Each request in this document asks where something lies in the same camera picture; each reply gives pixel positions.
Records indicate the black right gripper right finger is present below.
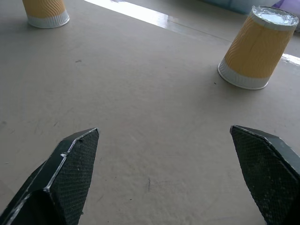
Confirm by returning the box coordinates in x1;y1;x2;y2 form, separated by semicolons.
230;125;300;225

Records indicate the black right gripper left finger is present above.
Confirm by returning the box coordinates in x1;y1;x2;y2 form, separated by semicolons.
0;127;101;225

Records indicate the yellow ribbed paper cup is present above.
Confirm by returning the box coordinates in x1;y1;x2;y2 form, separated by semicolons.
217;6;300;90
22;0;70;29

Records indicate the purple object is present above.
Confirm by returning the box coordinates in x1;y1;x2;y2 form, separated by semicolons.
271;0;300;33

